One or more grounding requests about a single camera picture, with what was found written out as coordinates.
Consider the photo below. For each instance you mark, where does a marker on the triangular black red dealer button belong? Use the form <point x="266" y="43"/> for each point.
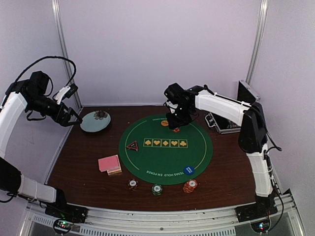
<point x="133" y="146"/>

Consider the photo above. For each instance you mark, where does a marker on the orange big blind button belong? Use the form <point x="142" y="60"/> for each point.
<point x="164" y="123"/>

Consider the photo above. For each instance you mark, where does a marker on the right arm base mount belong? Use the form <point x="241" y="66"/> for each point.
<point x="253" y="212"/>

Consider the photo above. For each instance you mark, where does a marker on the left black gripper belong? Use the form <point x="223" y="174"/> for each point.
<point x="63" y="121"/>

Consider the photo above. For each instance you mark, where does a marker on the round green poker mat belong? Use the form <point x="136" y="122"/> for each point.
<point x="162" y="153"/>

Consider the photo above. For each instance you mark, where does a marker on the left aluminium frame post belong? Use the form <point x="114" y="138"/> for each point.
<point x="62" y="41"/>

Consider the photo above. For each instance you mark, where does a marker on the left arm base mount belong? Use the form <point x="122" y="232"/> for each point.
<point x="71" y="213"/>

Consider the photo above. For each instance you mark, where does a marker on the playing card box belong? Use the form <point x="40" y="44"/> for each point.
<point x="115" y="171"/>

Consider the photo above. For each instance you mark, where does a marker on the aluminium front rail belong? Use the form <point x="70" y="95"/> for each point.
<point x="208" y="222"/>

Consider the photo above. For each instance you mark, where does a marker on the light blue flower plate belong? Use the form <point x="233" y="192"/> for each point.
<point x="95" y="121"/>

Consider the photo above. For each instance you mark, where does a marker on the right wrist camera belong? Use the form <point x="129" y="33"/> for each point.
<point x="172" y="107"/>

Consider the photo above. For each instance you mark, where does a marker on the aluminium poker chip case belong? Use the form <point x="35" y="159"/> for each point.
<point x="224" y="126"/>

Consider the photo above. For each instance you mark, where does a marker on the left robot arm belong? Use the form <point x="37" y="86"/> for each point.
<point x="28" y="96"/>

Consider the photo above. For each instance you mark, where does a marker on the aluminium frame post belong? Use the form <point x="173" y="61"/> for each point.
<point x="62" y="41"/>
<point x="258" y="39"/>

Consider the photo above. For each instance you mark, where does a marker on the red chips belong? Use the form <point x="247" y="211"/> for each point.
<point x="176" y="130"/>

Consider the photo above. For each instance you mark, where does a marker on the right aluminium frame post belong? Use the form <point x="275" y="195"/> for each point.
<point x="258" y="39"/>

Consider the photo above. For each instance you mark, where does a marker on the red playing card deck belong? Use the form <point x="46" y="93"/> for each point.
<point x="110" y="163"/>

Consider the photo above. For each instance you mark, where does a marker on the blue small blind button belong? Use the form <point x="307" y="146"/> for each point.
<point x="189" y="170"/>

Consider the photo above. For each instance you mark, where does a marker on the orange chip stack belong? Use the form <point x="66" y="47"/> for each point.
<point x="190" y="186"/>

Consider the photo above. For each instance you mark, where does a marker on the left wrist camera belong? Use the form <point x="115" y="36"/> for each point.
<point x="65" y="92"/>

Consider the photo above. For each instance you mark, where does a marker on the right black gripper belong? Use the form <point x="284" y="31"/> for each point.
<point x="173" y="124"/>

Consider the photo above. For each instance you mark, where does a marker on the black white chip stack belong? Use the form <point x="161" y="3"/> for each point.
<point x="133" y="184"/>

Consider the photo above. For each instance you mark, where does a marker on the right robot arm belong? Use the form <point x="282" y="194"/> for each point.
<point x="183" y="104"/>

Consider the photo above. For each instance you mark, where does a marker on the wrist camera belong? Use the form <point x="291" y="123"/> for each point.
<point x="172" y="107"/>
<point x="65" y="92"/>

